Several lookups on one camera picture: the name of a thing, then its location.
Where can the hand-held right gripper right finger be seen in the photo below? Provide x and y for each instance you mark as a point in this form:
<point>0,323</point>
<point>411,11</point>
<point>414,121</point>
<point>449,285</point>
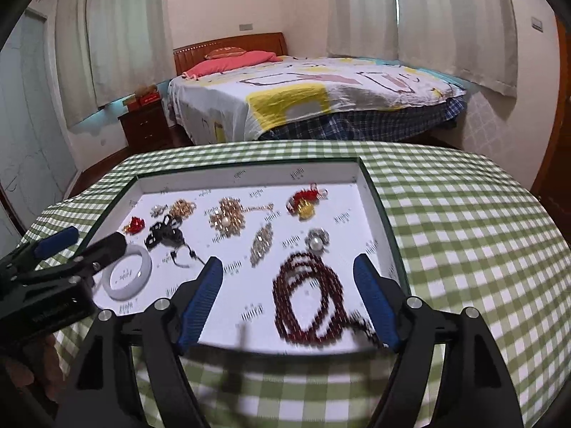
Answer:
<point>374,303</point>

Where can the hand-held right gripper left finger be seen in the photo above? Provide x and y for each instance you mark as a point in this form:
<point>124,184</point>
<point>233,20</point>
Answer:
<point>205,303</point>

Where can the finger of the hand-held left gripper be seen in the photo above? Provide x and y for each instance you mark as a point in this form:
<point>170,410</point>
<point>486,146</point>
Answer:
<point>55,243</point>
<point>109,249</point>

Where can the small red gold charm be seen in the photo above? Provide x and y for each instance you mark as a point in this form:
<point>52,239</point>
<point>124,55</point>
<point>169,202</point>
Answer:
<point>135,225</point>

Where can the white bangle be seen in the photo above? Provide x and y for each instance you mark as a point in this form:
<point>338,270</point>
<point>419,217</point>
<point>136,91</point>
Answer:
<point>147,272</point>

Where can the dark green jewelry tray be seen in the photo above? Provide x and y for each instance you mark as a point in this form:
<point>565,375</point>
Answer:
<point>250,285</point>

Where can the black knot ornament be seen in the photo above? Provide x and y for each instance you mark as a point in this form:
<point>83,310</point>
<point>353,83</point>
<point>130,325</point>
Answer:
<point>163,232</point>

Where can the small silver brooch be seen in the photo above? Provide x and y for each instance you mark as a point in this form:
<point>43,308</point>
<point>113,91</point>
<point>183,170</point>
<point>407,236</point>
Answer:
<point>158,211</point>

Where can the pearl flower brooch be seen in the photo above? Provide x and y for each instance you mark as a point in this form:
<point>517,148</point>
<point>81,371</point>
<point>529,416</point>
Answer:
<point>316,243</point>

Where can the silver hair clip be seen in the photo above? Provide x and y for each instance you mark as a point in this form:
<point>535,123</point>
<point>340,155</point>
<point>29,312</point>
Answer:
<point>261,240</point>

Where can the gold cluster brooch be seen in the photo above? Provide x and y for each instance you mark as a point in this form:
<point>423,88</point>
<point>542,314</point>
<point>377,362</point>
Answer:
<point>227,220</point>

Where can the red tassel gold bell charm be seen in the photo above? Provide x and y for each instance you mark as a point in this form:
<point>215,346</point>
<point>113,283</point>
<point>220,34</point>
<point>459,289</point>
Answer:
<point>305,208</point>

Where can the person's left hand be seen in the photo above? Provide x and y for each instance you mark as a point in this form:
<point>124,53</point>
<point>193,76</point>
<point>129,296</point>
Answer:
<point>31,365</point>

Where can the green checkered tablecloth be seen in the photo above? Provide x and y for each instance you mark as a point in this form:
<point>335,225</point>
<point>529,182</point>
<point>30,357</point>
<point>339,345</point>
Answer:
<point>446,232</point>

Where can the grey wardrobe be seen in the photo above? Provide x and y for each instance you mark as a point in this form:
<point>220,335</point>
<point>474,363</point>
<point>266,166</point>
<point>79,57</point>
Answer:
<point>31,120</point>

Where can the dark wooden nightstand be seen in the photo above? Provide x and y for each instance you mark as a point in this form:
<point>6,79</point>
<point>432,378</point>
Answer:
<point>145,127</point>

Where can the small green box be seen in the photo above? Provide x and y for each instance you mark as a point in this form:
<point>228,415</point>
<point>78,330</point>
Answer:
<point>130,102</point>

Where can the red box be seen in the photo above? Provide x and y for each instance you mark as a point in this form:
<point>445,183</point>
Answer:
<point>149,97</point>

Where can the blue plaid bed cover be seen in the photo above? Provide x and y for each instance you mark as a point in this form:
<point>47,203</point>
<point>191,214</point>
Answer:
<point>379,122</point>

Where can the narrow white curtain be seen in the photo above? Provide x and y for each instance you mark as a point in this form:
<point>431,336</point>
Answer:
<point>73,53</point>
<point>361,9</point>

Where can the wooden headboard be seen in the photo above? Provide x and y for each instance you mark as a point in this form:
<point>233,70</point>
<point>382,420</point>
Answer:
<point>192,51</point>

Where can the wide white curtain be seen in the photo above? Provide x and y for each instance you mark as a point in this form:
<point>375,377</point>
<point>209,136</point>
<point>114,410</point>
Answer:
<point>129,31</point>
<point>455,26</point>

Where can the bed with patterned cover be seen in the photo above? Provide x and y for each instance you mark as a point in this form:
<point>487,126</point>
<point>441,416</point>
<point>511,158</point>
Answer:
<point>312,89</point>

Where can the pink pillow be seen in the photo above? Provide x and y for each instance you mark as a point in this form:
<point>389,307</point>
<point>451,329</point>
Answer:
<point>232,63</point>

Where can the patterned orange pillow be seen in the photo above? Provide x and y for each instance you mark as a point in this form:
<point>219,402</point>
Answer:
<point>225,52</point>

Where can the wooden door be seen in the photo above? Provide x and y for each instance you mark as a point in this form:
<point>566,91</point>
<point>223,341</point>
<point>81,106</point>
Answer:
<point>555,120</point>

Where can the wall light switch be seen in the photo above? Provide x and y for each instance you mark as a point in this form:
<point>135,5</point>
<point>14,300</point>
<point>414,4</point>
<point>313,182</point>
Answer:
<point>537,24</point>

